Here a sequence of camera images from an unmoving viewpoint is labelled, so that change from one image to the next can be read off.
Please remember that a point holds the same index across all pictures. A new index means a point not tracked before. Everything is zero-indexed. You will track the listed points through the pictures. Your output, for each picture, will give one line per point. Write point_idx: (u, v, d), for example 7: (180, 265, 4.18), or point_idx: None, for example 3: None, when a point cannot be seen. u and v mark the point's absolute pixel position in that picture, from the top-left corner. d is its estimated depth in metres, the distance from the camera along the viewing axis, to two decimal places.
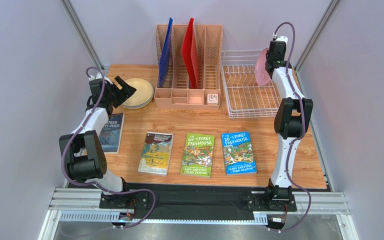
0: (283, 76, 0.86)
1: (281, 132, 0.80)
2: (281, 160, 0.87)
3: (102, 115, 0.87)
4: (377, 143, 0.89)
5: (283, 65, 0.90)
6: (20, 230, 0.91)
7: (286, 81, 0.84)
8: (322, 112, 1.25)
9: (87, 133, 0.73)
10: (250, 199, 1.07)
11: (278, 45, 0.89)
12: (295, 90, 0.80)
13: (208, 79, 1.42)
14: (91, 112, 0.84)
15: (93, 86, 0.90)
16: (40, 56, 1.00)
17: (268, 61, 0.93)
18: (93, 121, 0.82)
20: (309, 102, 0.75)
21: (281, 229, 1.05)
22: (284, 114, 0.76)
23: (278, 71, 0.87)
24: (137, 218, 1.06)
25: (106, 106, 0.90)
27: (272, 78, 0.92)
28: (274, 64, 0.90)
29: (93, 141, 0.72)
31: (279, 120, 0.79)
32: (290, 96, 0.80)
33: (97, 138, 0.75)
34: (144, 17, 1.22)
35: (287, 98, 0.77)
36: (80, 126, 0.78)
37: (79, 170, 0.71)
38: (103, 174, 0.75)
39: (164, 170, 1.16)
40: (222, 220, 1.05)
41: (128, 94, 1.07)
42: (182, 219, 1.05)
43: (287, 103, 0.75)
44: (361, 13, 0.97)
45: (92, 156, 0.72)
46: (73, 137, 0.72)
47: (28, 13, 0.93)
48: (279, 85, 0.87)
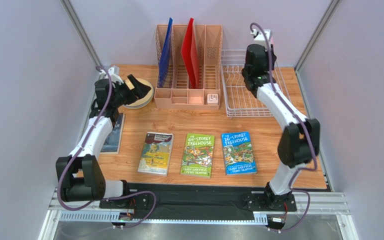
0: (273, 96, 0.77)
1: (291, 164, 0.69)
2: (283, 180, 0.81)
3: (106, 126, 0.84)
4: (377, 143, 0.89)
5: (266, 81, 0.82)
6: (21, 230, 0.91)
7: (278, 102, 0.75)
8: (322, 112, 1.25)
9: (85, 159, 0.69)
10: (250, 199, 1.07)
11: (259, 57, 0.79)
12: (293, 110, 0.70)
13: (208, 79, 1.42)
14: (93, 124, 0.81)
15: (98, 90, 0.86)
16: (40, 56, 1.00)
17: (248, 78, 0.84)
18: (92, 138, 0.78)
20: (315, 123, 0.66)
21: (281, 229, 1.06)
22: (290, 143, 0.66)
23: (264, 91, 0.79)
24: (137, 219, 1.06)
25: (112, 112, 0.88)
27: (256, 97, 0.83)
28: (257, 81, 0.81)
29: (90, 169, 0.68)
31: (285, 152, 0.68)
32: (290, 119, 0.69)
33: (96, 163, 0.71)
34: (144, 16, 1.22)
35: (290, 125, 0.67)
36: (79, 148, 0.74)
37: (76, 194, 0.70)
38: (100, 198, 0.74)
39: (164, 170, 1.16)
40: (222, 220, 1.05)
41: (139, 95, 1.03)
42: (181, 219, 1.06)
43: (291, 131, 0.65)
44: (360, 14, 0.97)
45: (90, 183, 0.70)
46: (71, 162, 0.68)
47: (28, 13, 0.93)
48: (270, 107, 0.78)
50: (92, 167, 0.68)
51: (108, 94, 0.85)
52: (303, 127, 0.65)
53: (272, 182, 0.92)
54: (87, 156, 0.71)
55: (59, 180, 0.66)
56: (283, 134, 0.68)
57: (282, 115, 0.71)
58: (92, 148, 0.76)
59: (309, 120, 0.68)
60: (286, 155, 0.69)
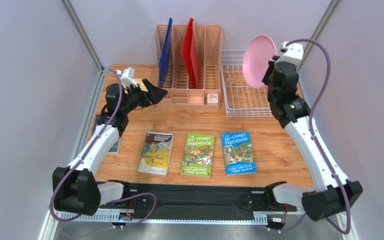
0: (310, 139, 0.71)
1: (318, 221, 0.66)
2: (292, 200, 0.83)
3: (112, 136, 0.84)
4: (377, 143, 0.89)
5: (298, 109, 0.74)
6: (21, 230, 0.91)
7: (317, 151, 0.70)
8: (322, 112, 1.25)
9: (82, 174, 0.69)
10: (250, 199, 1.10)
11: (291, 79, 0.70)
12: (333, 170, 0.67)
13: (208, 79, 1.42)
14: (98, 134, 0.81)
15: (108, 97, 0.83)
16: (40, 56, 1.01)
17: (277, 106, 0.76)
18: (93, 151, 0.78)
20: (357, 190, 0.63)
21: (281, 229, 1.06)
22: (323, 206, 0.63)
23: (299, 130, 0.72)
24: (137, 219, 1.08)
25: (121, 121, 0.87)
27: (284, 126, 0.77)
28: (288, 111, 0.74)
29: (83, 186, 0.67)
31: (315, 209, 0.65)
32: (329, 181, 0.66)
33: (92, 179, 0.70)
34: (144, 16, 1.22)
35: (328, 190, 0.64)
36: (79, 160, 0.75)
37: (69, 205, 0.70)
38: (92, 214, 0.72)
39: (164, 170, 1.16)
40: (222, 220, 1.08)
41: (153, 100, 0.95)
42: (182, 220, 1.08)
43: (329, 198, 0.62)
44: (360, 14, 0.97)
45: (83, 199, 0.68)
46: (68, 174, 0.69)
47: (28, 13, 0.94)
48: (304, 149, 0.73)
50: (86, 184, 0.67)
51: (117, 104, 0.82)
52: (343, 194, 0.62)
53: (275, 190, 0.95)
54: (84, 171, 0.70)
55: (54, 192, 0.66)
56: (318, 193, 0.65)
57: (319, 172, 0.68)
58: (91, 162, 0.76)
59: (350, 183, 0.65)
60: (314, 213, 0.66)
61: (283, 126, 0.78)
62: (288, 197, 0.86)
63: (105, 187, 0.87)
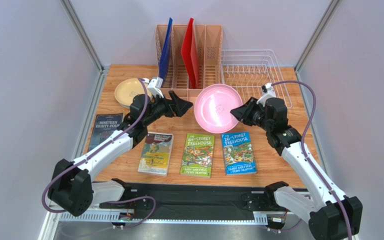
0: (304, 161, 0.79)
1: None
2: (295, 209, 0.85)
3: (125, 144, 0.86)
4: (377, 144, 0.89)
5: (290, 137, 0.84)
6: (20, 230, 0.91)
7: (312, 172, 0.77)
8: (322, 112, 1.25)
9: (81, 175, 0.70)
10: (250, 199, 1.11)
11: (280, 111, 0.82)
12: (330, 186, 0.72)
13: (208, 79, 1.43)
14: (112, 139, 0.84)
15: (133, 107, 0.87)
16: (40, 55, 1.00)
17: (272, 135, 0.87)
18: (99, 155, 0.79)
20: (356, 205, 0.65)
21: (281, 229, 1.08)
22: (327, 225, 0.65)
23: (293, 153, 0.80)
24: (137, 219, 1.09)
25: (139, 132, 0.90)
27: (281, 153, 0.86)
28: (281, 139, 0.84)
29: (78, 186, 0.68)
31: (322, 232, 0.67)
32: (327, 197, 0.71)
33: (88, 182, 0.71)
34: (144, 16, 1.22)
35: (328, 206, 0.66)
36: (83, 159, 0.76)
37: (58, 199, 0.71)
38: (76, 215, 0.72)
39: (164, 170, 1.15)
40: (221, 220, 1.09)
41: (177, 112, 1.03)
42: (182, 219, 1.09)
43: (330, 214, 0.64)
44: (360, 14, 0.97)
45: (73, 198, 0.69)
46: (68, 169, 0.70)
47: (28, 13, 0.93)
48: (300, 170, 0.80)
50: (81, 185, 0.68)
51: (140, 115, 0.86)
52: (342, 210, 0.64)
53: (277, 193, 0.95)
54: (83, 171, 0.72)
55: (52, 181, 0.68)
56: (319, 212, 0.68)
57: (316, 190, 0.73)
58: (95, 164, 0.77)
59: (348, 198, 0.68)
60: (321, 235, 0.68)
61: (280, 153, 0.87)
62: (291, 206, 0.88)
63: (101, 188, 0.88)
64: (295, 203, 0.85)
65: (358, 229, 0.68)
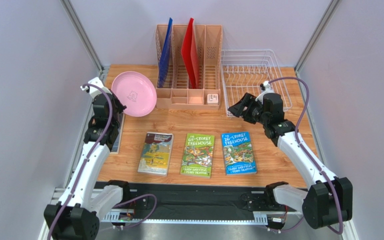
0: (296, 147, 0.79)
1: (318, 227, 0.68)
2: (294, 204, 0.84)
3: (102, 153, 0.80)
4: (377, 144, 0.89)
5: (286, 128, 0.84)
6: (21, 231, 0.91)
7: (304, 155, 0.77)
8: (322, 112, 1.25)
9: (75, 211, 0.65)
10: (250, 199, 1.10)
11: (277, 104, 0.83)
12: (320, 167, 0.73)
13: (208, 79, 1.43)
14: (86, 157, 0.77)
15: (97, 107, 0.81)
16: (40, 56, 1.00)
17: (268, 127, 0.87)
18: (85, 180, 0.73)
20: (346, 185, 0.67)
21: (281, 229, 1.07)
22: (319, 205, 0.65)
23: (287, 140, 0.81)
24: (137, 218, 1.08)
25: (112, 131, 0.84)
27: (277, 144, 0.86)
28: (277, 130, 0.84)
29: (78, 222, 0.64)
31: (314, 214, 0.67)
32: (317, 176, 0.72)
33: (87, 212, 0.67)
34: (144, 16, 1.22)
35: (317, 184, 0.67)
36: (69, 194, 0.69)
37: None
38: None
39: (164, 170, 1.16)
40: (222, 220, 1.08)
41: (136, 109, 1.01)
42: (182, 219, 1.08)
43: (320, 192, 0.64)
44: (360, 14, 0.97)
45: (82, 233, 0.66)
46: (59, 213, 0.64)
47: (28, 13, 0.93)
48: (294, 157, 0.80)
50: (80, 220, 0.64)
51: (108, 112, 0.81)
52: (332, 189, 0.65)
53: (276, 191, 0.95)
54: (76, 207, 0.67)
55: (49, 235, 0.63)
56: (309, 193, 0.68)
57: (308, 172, 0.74)
58: (83, 193, 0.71)
59: (338, 179, 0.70)
60: (313, 218, 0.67)
61: (276, 144, 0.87)
62: (289, 200, 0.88)
63: (102, 202, 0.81)
64: (290, 194, 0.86)
65: (351, 213, 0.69)
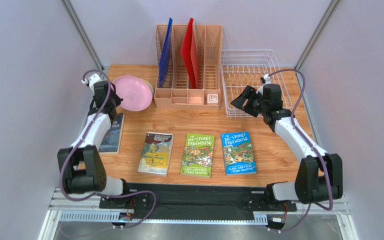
0: (291, 129, 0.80)
1: (308, 203, 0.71)
2: (289, 192, 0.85)
3: (104, 122, 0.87)
4: (377, 143, 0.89)
5: (284, 114, 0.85)
6: (20, 230, 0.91)
7: (297, 135, 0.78)
8: (322, 112, 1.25)
9: (87, 149, 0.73)
10: (250, 199, 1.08)
11: (275, 92, 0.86)
12: (312, 144, 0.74)
13: (208, 79, 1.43)
14: (92, 120, 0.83)
15: (97, 88, 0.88)
16: (40, 56, 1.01)
17: (267, 114, 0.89)
18: (93, 131, 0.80)
20: (336, 160, 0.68)
21: (281, 229, 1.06)
22: (309, 178, 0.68)
23: (282, 123, 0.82)
24: (137, 219, 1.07)
25: (110, 109, 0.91)
27: (275, 130, 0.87)
28: (275, 116, 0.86)
29: (92, 158, 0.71)
31: (304, 189, 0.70)
32: (309, 152, 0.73)
33: (96, 153, 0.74)
34: (144, 16, 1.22)
35: (307, 157, 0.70)
36: (80, 139, 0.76)
37: (77, 186, 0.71)
38: (101, 189, 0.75)
39: (164, 170, 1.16)
40: (222, 220, 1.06)
41: None
42: (181, 219, 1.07)
43: (308, 163, 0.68)
44: (360, 13, 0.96)
45: (92, 173, 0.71)
46: (73, 151, 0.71)
47: (28, 14, 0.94)
48: (289, 139, 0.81)
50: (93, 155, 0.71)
51: (107, 92, 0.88)
52: (321, 161, 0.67)
53: (275, 187, 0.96)
54: (88, 146, 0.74)
55: (63, 167, 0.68)
56: (300, 167, 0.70)
57: (300, 149, 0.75)
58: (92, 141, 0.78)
59: (329, 154, 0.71)
60: (304, 192, 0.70)
61: (274, 130, 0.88)
62: (286, 192, 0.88)
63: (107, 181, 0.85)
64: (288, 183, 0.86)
65: (341, 191, 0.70)
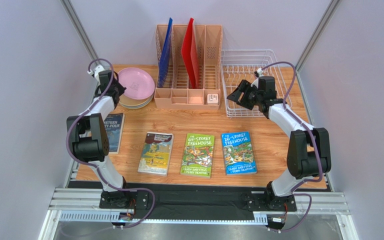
0: (283, 112, 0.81)
1: (299, 176, 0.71)
2: (286, 181, 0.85)
3: (108, 104, 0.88)
4: (377, 143, 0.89)
5: (277, 102, 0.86)
6: (21, 230, 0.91)
7: (287, 115, 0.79)
8: (322, 112, 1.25)
9: (93, 115, 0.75)
10: (250, 199, 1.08)
11: (269, 82, 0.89)
12: (301, 120, 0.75)
13: (208, 78, 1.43)
14: (97, 99, 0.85)
15: (102, 75, 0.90)
16: (40, 56, 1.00)
17: (261, 102, 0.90)
18: (100, 105, 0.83)
20: (322, 131, 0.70)
21: (281, 229, 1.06)
22: (297, 149, 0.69)
23: (274, 108, 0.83)
24: (137, 219, 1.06)
25: (113, 96, 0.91)
27: (269, 117, 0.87)
28: (268, 103, 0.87)
29: (98, 123, 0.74)
31: (295, 161, 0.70)
32: (297, 128, 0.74)
33: (101, 120, 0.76)
34: (144, 16, 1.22)
35: (296, 130, 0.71)
36: (87, 110, 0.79)
37: (84, 149, 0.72)
38: (105, 156, 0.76)
39: (164, 170, 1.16)
40: (222, 220, 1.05)
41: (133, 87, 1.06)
42: (181, 219, 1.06)
43: (297, 134, 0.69)
44: (360, 14, 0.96)
45: (96, 137, 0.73)
46: (79, 117, 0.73)
47: (28, 14, 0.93)
48: (282, 122, 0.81)
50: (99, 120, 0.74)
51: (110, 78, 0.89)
52: (309, 131, 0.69)
53: (275, 184, 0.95)
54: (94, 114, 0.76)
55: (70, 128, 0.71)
56: (290, 140, 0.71)
57: (290, 126, 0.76)
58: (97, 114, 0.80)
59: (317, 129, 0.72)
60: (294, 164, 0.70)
61: (269, 117, 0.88)
62: (284, 183, 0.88)
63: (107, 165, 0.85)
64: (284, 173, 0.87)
65: (329, 163, 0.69)
